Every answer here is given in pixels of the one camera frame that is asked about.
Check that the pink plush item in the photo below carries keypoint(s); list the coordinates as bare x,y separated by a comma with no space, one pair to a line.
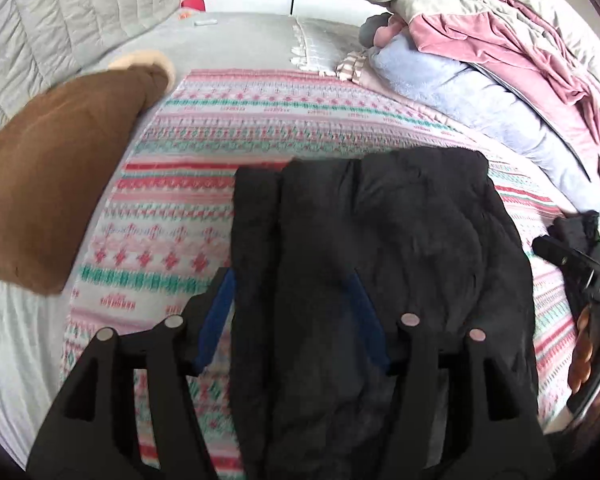
392,32

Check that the black quilted jacket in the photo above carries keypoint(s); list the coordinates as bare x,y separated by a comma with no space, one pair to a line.
330,240

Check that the pink velvet comforter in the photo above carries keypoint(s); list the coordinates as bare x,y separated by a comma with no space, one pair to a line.
480,35

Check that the red box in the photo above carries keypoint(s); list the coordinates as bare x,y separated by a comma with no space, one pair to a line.
192,4

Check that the brown pillow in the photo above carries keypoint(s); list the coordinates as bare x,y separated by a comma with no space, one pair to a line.
55,170

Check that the pink green patterned blanket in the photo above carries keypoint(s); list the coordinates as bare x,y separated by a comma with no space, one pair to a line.
205,160

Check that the grey plush item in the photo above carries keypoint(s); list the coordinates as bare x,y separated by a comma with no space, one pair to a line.
372,30

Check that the light blue fleece blanket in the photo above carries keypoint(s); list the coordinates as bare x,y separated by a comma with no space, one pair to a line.
455,95

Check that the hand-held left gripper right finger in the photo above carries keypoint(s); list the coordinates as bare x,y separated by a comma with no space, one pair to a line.
371,322

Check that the white fringed towel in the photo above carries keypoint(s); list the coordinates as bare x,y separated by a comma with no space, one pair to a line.
320,40

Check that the pink striped cloth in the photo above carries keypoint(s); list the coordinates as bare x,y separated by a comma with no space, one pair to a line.
355,66

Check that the dark quilted cloth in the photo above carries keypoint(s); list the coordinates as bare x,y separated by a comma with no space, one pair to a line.
577,232

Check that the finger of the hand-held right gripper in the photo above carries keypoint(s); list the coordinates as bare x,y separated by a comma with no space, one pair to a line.
555,251

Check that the person's right hand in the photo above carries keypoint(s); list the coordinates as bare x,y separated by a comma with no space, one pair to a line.
581,345

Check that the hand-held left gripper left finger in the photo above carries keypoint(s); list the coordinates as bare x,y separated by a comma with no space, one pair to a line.
215,320

